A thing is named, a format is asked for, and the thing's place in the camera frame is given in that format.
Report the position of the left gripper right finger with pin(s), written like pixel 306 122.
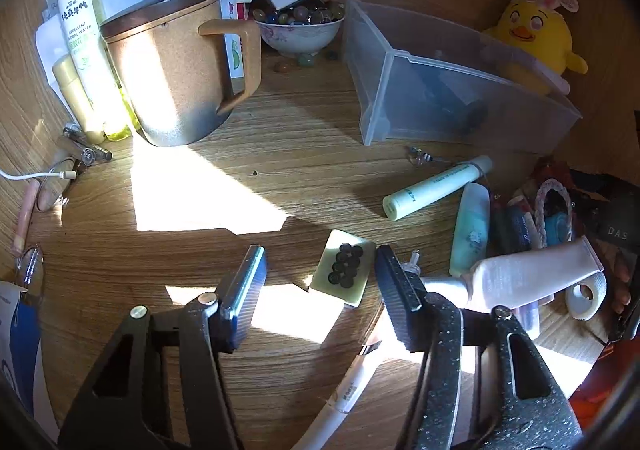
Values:
pixel 518 403

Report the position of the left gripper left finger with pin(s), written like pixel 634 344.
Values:
pixel 124 403

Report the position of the teal small tube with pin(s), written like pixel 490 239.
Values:
pixel 471 231

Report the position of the clear white pen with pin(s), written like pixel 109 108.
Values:
pixel 344 398

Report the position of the pale green tube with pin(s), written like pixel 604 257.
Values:
pixel 415 197

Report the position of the person right hand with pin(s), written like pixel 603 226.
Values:
pixel 622 278

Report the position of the blue white paper carton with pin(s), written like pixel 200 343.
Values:
pixel 21 357

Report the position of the yellow chick plush toy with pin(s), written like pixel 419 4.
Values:
pixel 540 33

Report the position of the eyeglasses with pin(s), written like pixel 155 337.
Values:
pixel 42 194

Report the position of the clear plastic storage bin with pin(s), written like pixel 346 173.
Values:
pixel 424 78

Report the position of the beige small bottle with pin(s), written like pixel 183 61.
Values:
pixel 75 95

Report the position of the bowl of glass marbles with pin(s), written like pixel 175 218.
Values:
pixel 302 29

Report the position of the brown mug with lid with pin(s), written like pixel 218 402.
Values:
pixel 184 67

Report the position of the green spray bottle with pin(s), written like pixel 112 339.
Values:
pixel 80 24

